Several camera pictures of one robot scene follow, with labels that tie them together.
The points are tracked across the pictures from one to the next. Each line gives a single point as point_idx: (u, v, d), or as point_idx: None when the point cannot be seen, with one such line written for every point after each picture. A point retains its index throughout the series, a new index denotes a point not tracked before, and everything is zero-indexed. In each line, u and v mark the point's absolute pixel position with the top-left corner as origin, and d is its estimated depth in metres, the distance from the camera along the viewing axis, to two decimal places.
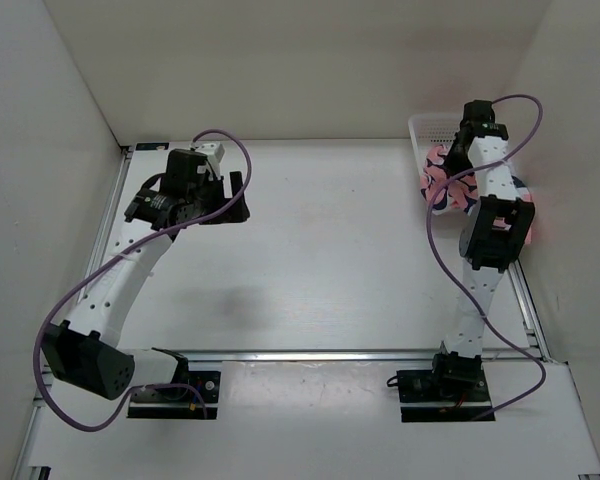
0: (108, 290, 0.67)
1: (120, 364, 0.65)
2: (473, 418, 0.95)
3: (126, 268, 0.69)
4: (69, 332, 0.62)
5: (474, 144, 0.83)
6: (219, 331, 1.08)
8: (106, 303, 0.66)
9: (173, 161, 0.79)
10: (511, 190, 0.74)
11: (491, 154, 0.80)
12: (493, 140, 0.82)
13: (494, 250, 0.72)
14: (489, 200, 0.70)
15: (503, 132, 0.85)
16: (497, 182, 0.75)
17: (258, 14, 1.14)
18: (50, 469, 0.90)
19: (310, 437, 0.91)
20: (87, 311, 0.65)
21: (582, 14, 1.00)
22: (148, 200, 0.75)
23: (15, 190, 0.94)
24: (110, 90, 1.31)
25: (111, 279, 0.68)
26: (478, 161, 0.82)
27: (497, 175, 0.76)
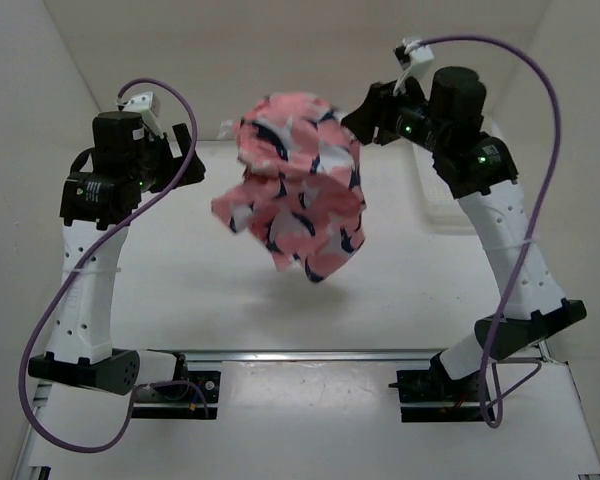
0: (78, 310, 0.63)
1: (120, 366, 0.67)
2: (469, 418, 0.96)
3: (88, 282, 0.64)
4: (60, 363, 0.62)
5: (481, 205, 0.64)
6: (220, 331, 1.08)
8: (82, 325, 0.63)
9: (98, 133, 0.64)
10: (551, 290, 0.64)
11: (510, 226, 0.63)
12: (502, 195, 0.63)
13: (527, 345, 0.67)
14: (536, 324, 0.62)
15: (506, 161, 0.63)
16: (535, 283, 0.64)
17: (258, 13, 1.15)
18: (50, 469, 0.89)
19: (309, 436, 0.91)
20: (67, 339, 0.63)
21: (580, 14, 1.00)
22: (82, 193, 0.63)
23: (17, 188, 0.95)
24: (110, 90, 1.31)
25: (77, 298, 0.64)
26: (491, 232, 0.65)
27: (531, 268, 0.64)
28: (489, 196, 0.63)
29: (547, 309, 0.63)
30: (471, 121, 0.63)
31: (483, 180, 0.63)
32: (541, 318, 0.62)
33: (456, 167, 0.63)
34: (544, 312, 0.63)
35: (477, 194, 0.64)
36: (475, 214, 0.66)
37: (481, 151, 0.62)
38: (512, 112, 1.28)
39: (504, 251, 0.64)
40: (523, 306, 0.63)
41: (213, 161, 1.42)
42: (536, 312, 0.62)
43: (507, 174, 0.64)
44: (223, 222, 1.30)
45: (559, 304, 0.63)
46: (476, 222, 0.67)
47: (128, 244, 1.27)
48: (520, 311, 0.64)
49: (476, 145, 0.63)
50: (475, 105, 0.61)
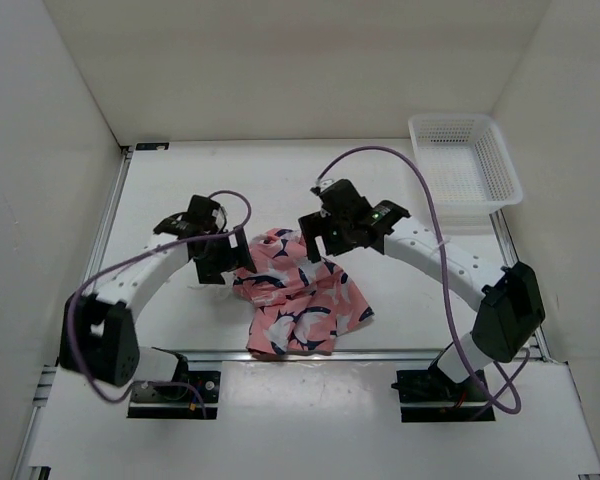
0: (137, 274, 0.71)
1: (129, 349, 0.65)
2: (472, 418, 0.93)
3: (155, 262, 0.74)
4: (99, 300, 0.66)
5: (393, 241, 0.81)
6: (219, 331, 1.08)
8: (133, 284, 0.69)
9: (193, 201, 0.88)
10: (485, 265, 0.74)
11: (423, 242, 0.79)
12: (404, 226, 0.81)
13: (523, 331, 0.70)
14: (490, 293, 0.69)
15: (396, 210, 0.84)
16: (469, 268, 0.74)
17: (258, 14, 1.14)
18: (50, 469, 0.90)
19: (310, 436, 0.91)
20: (116, 287, 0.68)
21: (583, 14, 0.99)
22: (174, 223, 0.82)
23: (15, 188, 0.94)
24: (109, 91, 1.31)
25: (140, 268, 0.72)
26: (413, 256, 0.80)
27: (458, 260, 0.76)
28: (394, 232, 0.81)
29: (490, 278, 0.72)
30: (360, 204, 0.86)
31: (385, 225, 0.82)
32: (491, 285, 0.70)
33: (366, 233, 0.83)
34: (490, 282, 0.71)
35: (386, 236, 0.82)
36: (399, 253, 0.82)
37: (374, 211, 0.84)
38: (513, 112, 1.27)
39: (433, 261, 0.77)
40: (474, 288, 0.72)
41: (213, 161, 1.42)
42: (484, 285, 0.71)
43: (399, 217, 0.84)
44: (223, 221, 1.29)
45: (499, 274, 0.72)
46: (402, 256, 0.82)
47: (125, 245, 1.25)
48: (477, 294, 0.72)
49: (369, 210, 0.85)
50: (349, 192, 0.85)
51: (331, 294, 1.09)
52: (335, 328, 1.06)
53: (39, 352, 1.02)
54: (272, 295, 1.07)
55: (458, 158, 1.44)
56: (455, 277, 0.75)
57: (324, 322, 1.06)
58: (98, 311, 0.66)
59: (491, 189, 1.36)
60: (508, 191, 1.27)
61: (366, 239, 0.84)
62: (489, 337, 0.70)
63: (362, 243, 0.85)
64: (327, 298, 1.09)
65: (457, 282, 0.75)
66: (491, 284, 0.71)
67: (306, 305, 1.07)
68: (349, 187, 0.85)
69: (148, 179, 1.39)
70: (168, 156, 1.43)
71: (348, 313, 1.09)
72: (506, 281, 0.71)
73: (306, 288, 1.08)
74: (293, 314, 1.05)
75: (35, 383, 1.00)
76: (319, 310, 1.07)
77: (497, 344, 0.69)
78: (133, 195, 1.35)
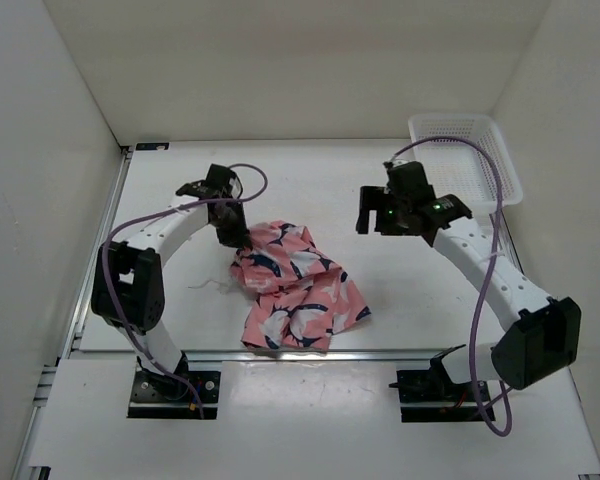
0: (163, 227, 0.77)
1: (157, 293, 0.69)
2: (471, 417, 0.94)
3: (178, 217, 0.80)
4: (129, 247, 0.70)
5: (445, 238, 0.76)
6: (219, 331, 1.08)
8: (160, 235, 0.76)
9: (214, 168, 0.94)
10: (533, 292, 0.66)
11: (476, 248, 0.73)
12: (462, 225, 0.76)
13: (544, 363, 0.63)
14: (525, 321, 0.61)
15: (459, 207, 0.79)
16: (514, 287, 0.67)
17: (258, 14, 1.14)
18: (50, 469, 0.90)
19: (310, 436, 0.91)
20: (145, 238, 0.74)
21: (583, 13, 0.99)
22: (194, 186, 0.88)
23: (15, 188, 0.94)
24: (109, 91, 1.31)
25: (165, 222, 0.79)
26: (461, 257, 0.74)
27: (505, 276, 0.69)
28: (450, 228, 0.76)
29: (533, 306, 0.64)
30: (426, 192, 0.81)
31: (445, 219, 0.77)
32: (529, 313, 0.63)
33: (421, 220, 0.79)
34: (530, 310, 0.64)
35: (440, 229, 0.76)
36: (447, 251, 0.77)
37: (438, 202, 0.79)
38: (513, 112, 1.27)
39: (478, 270, 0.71)
40: (511, 309, 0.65)
41: (213, 161, 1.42)
42: (523, 310, 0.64)
43: (461, 215, 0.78)
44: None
45: (546, 306, 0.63)
46: (450, 256, 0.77)
47: None
48: (512, 317, 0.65)
49: (434, 200, 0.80)
50: (418, 177, 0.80)
51: (329, 292, 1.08)
52: (332, 326, 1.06)
53: (39, 351, 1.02)
54: (265, 283, 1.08)
55: (458, 157, 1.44)
56: (496, 292, 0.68)
57: (321, 318, 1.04)
58: (127, 258, 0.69)
59: (491, 189, 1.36)
60: (508, 191, 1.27)
61: (420, 226, 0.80)
62: (509, 361, 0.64)
63: (415, 229, 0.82)
64: (324, 295, 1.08)
65: (496, 298, 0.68)
66: (530, 311, 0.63)
67: (301, 299, 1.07)
68: (420, 173, 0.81)
69: (148, 179, 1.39)
70: (168, 156, 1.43)
71: (345, 312, 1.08)
72: (548, 312, 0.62)
73: (299, 282, 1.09)
74: (288, 307, 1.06)
75: (35, 383, 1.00)
76: (315, 306, 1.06)
77: (514, 368, 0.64)
78: (133, 195, 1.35)
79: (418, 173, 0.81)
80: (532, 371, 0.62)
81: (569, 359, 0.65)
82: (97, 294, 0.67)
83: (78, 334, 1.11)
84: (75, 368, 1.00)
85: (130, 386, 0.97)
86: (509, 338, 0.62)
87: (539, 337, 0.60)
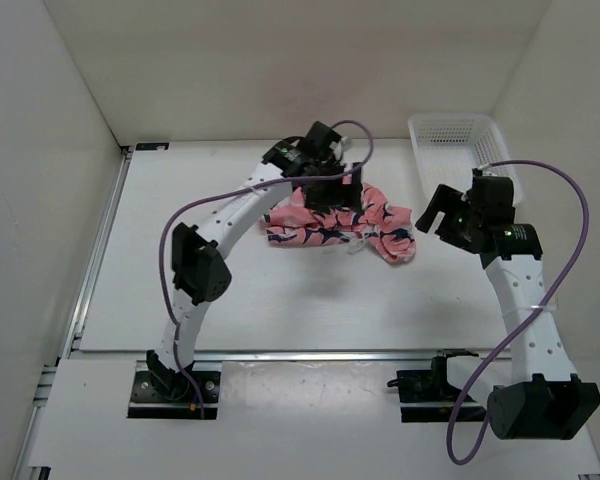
0: (235, 212, 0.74)
1: (220, 275, 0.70)
2: (467, 417, 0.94)
3: (251, 200, 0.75)
4: (196, 234, 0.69)
5: (499, 268, 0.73)
6: (220, 331, 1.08)
8: (228, 222, 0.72)
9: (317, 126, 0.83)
10: (560, 362, 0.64)
11: (525, 292, 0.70)
12: (522, 264, 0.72)
13: (532, 430, 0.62)
14: (537, 387, 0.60)
15: (532, 241, 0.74)
16: (542, 349, 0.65)
17: (258, 15, 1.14)
18: (50, 469, 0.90)
19: (310, 436, 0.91)
20: (214, 224, 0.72)
21: (583, 14, 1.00)
22: (284, 151, 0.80)
23: (14, 188, 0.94)
24: (109, 91, 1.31)
25: (237, 205, 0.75)
26: (506, 292, 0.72)
27: (540, 335, 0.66)
28: (509, 260, 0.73)
29: (550, 377, 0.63)
30: (504, 212, 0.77)
31: (508, 246, 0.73)
32: (543, 379, 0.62)
33: (484, 238, 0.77)
34: (546, 377, 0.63)
35: (497, 257, 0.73)
36: (495, 279, 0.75)
37: (510, 228, 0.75)
38: (513, 112, 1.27)
39: (516, 315, 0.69)
40: (526, 367, 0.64)
41: (212, 161, 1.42)
42: (538, 373, 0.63)
43: (529, 250, 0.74)
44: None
45: (567, 382, 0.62)
46: (497, 285, 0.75)
47: (125, 242, 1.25)
48: (524, 375, 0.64)
49: (508, 224, 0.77)
50: (503, 196, 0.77)
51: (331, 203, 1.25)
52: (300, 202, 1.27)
53: (39, 351, 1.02)
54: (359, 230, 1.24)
55: (459, 158, 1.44)
56: (521, 345, 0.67)
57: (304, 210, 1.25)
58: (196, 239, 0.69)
59: None
60: None
61: (481, 243, 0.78)
62: (500, 408, 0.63)
63: (476, 245, 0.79)
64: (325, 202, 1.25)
65: (519, 350, 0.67)
66: (545, 377, 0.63)
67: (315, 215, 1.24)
68: (507, 193, 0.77)
69: (148, 179, 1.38)
70: (168, 156, 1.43)
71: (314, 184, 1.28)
72: (565, 387, 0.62)
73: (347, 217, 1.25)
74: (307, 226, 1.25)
75: (35, 383, 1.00)
76: (344, 236, 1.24)
77: (501, 415, 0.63)
78: (133, 195, 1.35)
79: (505, 193, 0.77)
80: (517, 430, 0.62)
81: (565, 435, 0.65)
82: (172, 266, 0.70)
83: (78, 334, 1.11)
84: (74, 368, 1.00)
85: (130, 386, 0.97)
86: (512, 389, 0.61)
87: (542, 405, 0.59)
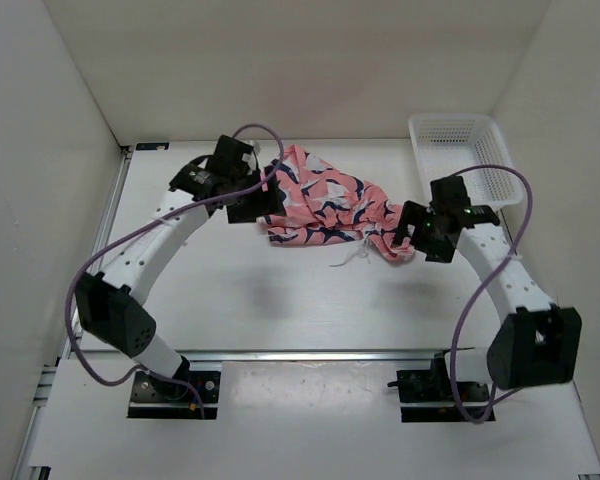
0: (145, 250, 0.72)
1: (141, 326, 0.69)
2: (467, 418, 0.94)
3: (163, 233, 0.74)
4: (102, 284, 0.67)
5: (467, 237, 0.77)
6: (221, 331, 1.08)
8: (140, 262, 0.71)
9: (222, 142, 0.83)
10: (537, 296, 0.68)
11: (493, 248, 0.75)
12: (484, 229, 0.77)
13: (535, 372, 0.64)
14: (522, 315, 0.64)
15: (491, 215, 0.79)
16: (519, 287, 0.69)
17: (258, 15, 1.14)
18: (50, 469, 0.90)
19: (309, 436, 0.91)
20: (123, 267, 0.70)
21: (583, 14, 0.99)
22: (192, 175, 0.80)
23: (15, 188, 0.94)
24: (108, 91, 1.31)
25: (149, 241, 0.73)
26: (476, 255, 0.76)
27: (514, 276, 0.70)
28: (474, 229, 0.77)
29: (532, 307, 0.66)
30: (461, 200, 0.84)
31: (470, 219, 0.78)
32: (526, 310, 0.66)
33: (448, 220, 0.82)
34: (528, 308, 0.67)
35: (464, 228, 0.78)
36: (467, 252, 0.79)
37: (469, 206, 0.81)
38: (513, 112, 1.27)
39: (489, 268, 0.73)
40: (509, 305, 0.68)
41: None
42: (520, 306, 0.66)
43: (488, 219, 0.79)
44: (223, 220, 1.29)
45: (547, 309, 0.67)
46: (470, 257, 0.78)
47: None
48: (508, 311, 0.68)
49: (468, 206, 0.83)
50: (458, 186, 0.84)
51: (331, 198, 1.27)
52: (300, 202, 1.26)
53: (39, 352, 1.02)
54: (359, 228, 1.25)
55: (459, 158, 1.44)
56: (500, 289, 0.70)
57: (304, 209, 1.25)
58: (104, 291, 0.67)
59: (491, 189, 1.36)
60: (508, 192, 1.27)
61: (447, 226, 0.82)
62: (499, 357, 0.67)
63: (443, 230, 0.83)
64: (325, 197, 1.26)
65: (501, 295, 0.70)
66: (528, 308, 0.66)
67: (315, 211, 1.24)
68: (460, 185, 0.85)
69: (148, 179, 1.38)
70: (168, 156, 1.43)
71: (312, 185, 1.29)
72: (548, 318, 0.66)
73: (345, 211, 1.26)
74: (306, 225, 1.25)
75: (35, 383, 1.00)
76: (345, 235, 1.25)
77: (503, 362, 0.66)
78: (133, 194, 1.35)
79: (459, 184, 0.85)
80: (518, 368, 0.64)
81: (564, 377, 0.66)
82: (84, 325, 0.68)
83: (78, 334, 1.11)
84: (75, 368, 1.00)
85: (130, 386, 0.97)
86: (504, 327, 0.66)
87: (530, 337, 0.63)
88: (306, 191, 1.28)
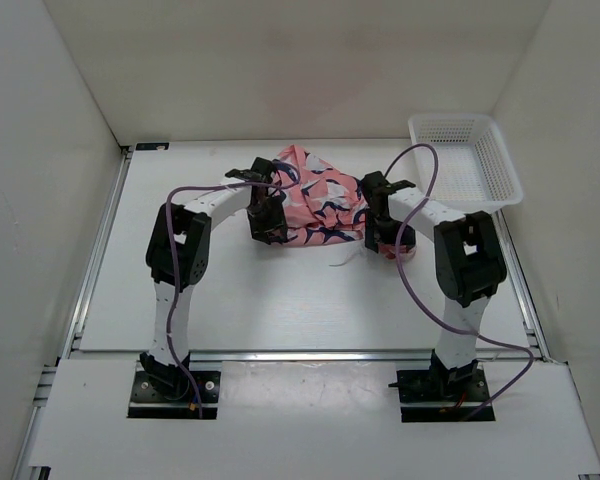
0: (214, 198, 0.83)
1: (202, 255, 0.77)
2: (467, 418, 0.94)
3: (229, 193, 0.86)
4: (186, 210, 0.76)
5: (394, 201, 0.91)
6: (222, 331, 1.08)
8: (211, 205, 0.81)
9: (259, 161, 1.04)
10: (454, 212, 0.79)
11: (414, 199, 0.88)
12: (402, 190, 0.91)
13: (476, 271, 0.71)
14: (446, 225, 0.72)
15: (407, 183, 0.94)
16: (439, 212, 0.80)
17: (258, 15, 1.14)
18: (50, 469, 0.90)
19: (309, 436, 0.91)
20: (198, 205, 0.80)
21: (583, 14, 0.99)
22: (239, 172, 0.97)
23: (14, 190, 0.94)
24: (108, 91, 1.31)
25: (217, 195, 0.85)
26: (405, 210, 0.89)
27: (434, 207, 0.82)
28: (397, 194, 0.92)
29: (451, 219, 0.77)
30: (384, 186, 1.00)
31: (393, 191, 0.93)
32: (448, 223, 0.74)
33: (379, 200, 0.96)
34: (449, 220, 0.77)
35: (389, 198, 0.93)
36: (399, 212, 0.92)
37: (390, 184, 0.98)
38: (513, 112, 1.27)
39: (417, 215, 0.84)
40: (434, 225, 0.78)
41: (212, 160, 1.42)
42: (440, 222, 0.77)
43: (406, 186, 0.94)
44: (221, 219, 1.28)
45: (462, 215, 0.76)
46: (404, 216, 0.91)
47: (126, 242, 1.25)
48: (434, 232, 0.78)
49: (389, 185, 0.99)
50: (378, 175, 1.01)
51: (331, 198, 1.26)
52: (299, 203, 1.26)
53: (40, 352, 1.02)
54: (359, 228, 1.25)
55: (459, 157, 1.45)
56: (428, 220, 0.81)
57: (303, 210, 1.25)
58: (182, 219, 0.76)
59: (491, 189, 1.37)
60: (508, 191, 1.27)
61: (380, 205, 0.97)
62: (445, 271, 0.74)
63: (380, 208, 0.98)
64: (325, 196, 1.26)
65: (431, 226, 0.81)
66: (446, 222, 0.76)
67: (315, 212, 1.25)
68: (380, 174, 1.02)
69: (148, 179, 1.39)
70: (168, 156, 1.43)
71: (312, 183, 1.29)
72: (471, 230, 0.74)
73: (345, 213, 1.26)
74: (307, 227, 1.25)
75: (35, 383, 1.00)
76: (345, 236, 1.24)
77: (448, 273, 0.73)
78: (133, 194, 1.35)
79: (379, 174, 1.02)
80: (460, 270, 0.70)
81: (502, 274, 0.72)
82: (154, 250, 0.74)
83: (78, 334, 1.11)
84: (75, 368, 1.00)
85: (130, 386, 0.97)
86: (436, 241, 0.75)
87: (458, 242, 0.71)
88: (306, 191, 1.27)
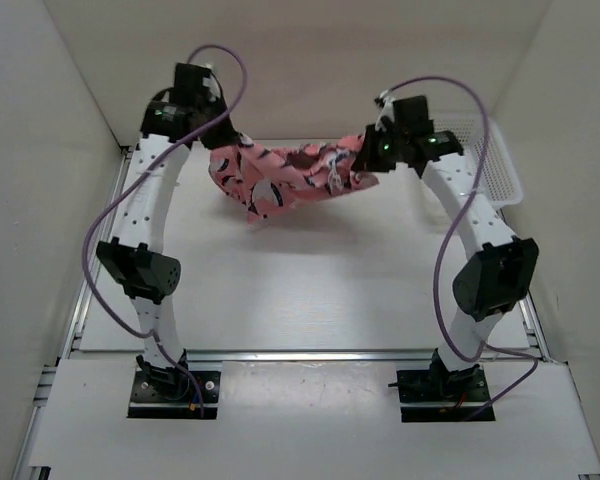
0: (145, 205, 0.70)
1: (167, 265, 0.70)
2: (467, 418, 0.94)
3: (156, 182, 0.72)
4: (120, 247, 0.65)
5: (434, 170, 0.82)
6: (221, 331, 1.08)
8: (145, 218, 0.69)
9: (179, 75, 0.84)
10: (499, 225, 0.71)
11: (458, 183, 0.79)
12: (450, 160, 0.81)
13: (497, 296, 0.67)
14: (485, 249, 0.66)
15: (454, 142, 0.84)
16: (484, 222, 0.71)
17: (258, 15, 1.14)
18: (50, 469, 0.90)
19: (308, 435, 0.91)
20: (132, 226, 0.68)
21: (583, 15, 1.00)
22: (159, 113, 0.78)
23: (15, 190, 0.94)
24: (107, 90, 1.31)
25: (145, 193, 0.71)
26: (444, 188, 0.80)
27: (479, 211, 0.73)
28: (439, 161, 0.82)
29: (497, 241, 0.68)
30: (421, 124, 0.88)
31: (435, 151, 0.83)
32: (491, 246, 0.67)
33: (413, 149, 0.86)
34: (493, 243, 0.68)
35: (430, 162, 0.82)
36: (434, 182, 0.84)
37: (434, 135, 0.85)
38: (513, 112, 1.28)
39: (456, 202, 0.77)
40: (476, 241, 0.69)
41: None
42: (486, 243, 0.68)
43: (453, 149, 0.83)
44: (212, 218, 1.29)
45: (510, 236, 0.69)
46: (436, 187, 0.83)
47: None
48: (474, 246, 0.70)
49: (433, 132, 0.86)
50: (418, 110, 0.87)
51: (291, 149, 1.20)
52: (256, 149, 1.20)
53: (39, 352, 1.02)
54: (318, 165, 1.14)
55: None
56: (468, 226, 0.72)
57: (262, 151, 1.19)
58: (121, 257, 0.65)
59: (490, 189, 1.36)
60: (508, 191, 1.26)
61: (413, 156, 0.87)
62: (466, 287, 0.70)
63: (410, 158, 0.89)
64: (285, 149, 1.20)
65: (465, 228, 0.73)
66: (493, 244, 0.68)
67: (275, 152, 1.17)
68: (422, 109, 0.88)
69: None
70: None
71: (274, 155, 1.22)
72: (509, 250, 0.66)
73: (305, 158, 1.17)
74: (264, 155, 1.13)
75: (35, 383, 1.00)
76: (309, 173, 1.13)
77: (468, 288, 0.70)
78: None
79: (421, 113, 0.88)
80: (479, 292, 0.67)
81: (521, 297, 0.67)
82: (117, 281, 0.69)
83: (78, 334, 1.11)
84: (75, 368, 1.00)
85: (130, 386, 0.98)
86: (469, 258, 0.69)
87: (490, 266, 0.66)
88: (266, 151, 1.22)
